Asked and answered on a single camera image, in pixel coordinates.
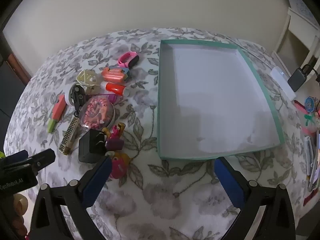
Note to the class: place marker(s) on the gold harmonica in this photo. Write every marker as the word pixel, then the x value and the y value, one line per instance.
pixel 68 136

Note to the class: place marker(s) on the round clear case of beads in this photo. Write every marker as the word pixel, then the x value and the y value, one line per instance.
pixel 96 112

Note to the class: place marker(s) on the orange and blue toy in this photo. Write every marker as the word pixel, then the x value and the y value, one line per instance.
pixel 113 74

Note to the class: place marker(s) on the round blue printed tin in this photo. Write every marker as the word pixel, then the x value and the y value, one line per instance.
pixel 310 103

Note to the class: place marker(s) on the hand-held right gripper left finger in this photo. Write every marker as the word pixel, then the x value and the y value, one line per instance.
pixel 97 180

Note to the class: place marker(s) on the black power adapter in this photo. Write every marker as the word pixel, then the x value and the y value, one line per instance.
pixel 297 78

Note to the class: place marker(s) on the white power strip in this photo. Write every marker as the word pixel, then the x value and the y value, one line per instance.
pixel 282 81

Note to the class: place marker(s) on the brown and pink bear toy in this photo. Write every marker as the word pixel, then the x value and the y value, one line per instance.
pixel 120 166

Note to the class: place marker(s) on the pink and green toy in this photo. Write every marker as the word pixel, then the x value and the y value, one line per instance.
pixel 57 112

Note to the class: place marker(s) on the red glue stick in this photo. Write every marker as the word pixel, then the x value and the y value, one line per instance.
pixel 116 88

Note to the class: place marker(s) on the white shelf unit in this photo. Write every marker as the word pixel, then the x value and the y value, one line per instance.
pixel 297 37

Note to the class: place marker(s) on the black toy car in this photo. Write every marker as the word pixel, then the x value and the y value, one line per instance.
pixel 76 96

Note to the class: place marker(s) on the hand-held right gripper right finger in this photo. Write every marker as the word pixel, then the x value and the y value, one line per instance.
pixel 228 182

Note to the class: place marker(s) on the silver nail clipper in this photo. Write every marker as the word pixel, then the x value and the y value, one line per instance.
pixel 310 155

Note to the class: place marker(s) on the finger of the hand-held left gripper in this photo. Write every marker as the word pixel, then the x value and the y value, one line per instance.
pixel 12 158
pixel 37 161

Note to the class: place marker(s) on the dark wooden furniture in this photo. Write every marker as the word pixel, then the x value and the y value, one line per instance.
pixel 10 87

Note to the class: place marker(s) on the green bow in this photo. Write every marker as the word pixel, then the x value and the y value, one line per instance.
pixel 308 118

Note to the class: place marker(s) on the clear stationery pouch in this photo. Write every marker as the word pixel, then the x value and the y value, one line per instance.
pixel 315 165

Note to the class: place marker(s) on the teal cardboard box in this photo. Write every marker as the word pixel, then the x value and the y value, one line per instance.
pixel 212 92

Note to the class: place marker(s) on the pink watch band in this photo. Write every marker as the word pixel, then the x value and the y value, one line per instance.
pixel 128 58

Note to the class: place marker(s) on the white round container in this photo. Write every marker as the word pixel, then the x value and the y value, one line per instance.
pixel 67 100

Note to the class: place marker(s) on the pink crocheted mat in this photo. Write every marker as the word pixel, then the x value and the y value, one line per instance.
pixel 300 105

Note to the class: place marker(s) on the pink and purple toy figure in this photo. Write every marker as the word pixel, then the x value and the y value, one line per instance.
pixel 113 138

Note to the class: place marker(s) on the cream hair claw clip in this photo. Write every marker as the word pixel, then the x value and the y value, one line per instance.
pixel 86 78

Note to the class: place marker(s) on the black charger plug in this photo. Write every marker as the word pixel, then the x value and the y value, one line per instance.
pixel 91 146

